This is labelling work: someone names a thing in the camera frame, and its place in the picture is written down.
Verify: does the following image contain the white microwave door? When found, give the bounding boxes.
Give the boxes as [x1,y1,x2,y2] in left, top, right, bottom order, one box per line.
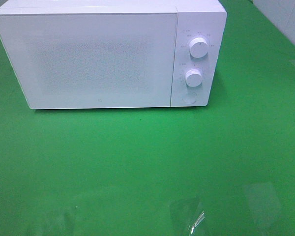
[0,13,177,109]

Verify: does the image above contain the white microwave knob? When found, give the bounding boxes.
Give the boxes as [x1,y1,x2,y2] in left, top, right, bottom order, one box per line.
[189,35,208,59]
[185,69,203,88]

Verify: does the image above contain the clear tape strip front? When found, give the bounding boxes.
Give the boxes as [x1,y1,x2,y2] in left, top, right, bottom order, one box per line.
[169,196,209,236]

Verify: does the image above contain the round door release button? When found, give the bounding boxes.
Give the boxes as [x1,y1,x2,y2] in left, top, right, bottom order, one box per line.
[182,92,197,104]

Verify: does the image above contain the white microwave oven body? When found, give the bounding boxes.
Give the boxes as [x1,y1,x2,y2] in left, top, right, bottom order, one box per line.
[0,0,227,107]

